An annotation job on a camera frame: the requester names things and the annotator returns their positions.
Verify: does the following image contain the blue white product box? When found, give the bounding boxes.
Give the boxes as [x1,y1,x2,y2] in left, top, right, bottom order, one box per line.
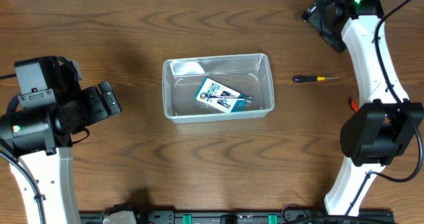
[195,78,253,113]

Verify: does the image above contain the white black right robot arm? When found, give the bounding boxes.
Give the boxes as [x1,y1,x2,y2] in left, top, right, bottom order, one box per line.
[301,0,423,220]

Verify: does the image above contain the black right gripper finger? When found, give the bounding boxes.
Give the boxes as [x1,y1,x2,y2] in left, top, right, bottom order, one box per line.
[319,30,346,53]
[301,0,328,27]

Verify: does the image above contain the black yellow screwdriver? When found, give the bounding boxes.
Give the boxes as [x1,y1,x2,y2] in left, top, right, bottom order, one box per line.
[292,76,339,83]

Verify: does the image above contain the silver ring wrench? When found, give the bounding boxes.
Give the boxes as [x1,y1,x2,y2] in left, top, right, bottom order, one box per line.
[199,93,253,102]

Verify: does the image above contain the red handled tool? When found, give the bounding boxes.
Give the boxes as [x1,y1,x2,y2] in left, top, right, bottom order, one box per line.
[349,97,358,112]

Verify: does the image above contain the black mounting rail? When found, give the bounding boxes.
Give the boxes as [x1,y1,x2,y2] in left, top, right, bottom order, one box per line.
[79,203,396,224]

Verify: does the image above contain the clear plastic container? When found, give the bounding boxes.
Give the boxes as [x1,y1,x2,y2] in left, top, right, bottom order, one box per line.
[162,53,275,123]

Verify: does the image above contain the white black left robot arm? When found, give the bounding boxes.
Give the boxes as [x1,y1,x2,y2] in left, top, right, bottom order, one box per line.
[1,56,122,223]

